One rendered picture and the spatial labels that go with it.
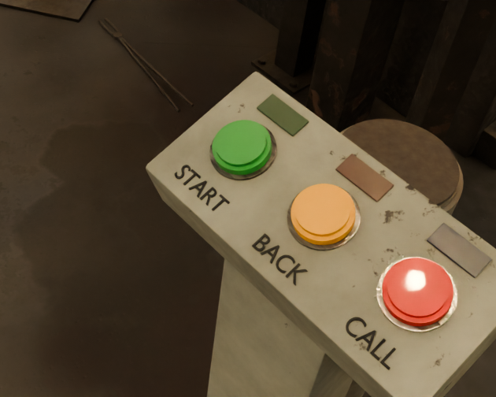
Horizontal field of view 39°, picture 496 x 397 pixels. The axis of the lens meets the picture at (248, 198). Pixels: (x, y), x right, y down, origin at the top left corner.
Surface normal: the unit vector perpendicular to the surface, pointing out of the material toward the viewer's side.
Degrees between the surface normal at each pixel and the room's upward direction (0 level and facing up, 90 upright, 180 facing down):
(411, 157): 0
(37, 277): 0
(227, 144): 20
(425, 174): 0
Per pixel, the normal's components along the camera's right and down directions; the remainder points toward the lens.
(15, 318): 0.10, -0.66
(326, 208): -0.15, -0.47
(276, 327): -0.73, 0.46
